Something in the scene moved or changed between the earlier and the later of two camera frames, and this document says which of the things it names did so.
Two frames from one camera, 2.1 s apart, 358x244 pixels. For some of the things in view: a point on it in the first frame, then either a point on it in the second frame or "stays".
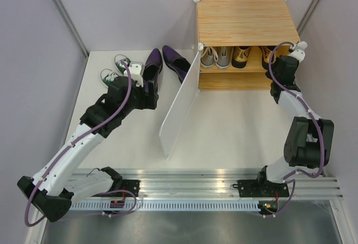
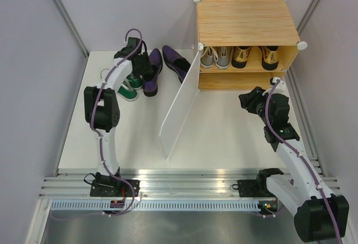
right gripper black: [277, 61] → [251, 98]
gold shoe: [239, 56] stays
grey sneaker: [223, 57] stays
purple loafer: [152, 68] stays
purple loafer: [178, 65] stays
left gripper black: [148, 102] → [147, 69]
